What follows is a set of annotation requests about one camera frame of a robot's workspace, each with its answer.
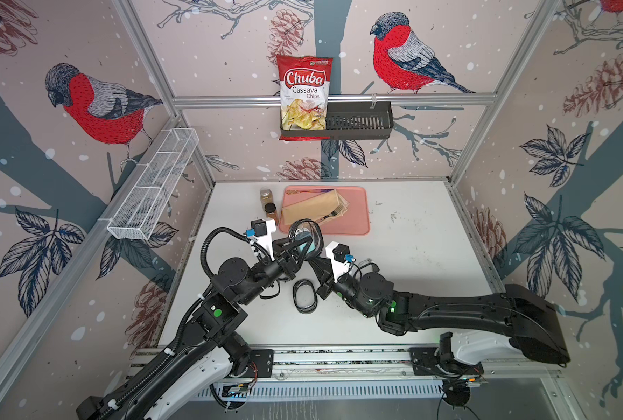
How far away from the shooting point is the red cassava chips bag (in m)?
0.83

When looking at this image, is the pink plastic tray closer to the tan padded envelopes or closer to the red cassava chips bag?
the tan padded envelopes

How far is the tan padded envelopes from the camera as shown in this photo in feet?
3.59

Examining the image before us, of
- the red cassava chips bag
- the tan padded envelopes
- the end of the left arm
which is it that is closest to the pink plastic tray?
the tan padded envelopes

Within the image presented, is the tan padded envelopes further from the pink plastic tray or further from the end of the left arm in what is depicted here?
the end of the left arm

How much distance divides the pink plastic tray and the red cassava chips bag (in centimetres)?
34

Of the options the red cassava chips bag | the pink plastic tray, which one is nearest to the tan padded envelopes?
the pink plastic tray

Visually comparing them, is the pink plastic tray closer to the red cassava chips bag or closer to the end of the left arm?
the red cassava chips bag

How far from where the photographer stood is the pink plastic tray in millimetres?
1063

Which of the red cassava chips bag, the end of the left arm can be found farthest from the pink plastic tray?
the end of the left arm

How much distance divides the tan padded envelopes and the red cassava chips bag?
33cm

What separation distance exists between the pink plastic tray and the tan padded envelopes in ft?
0.05
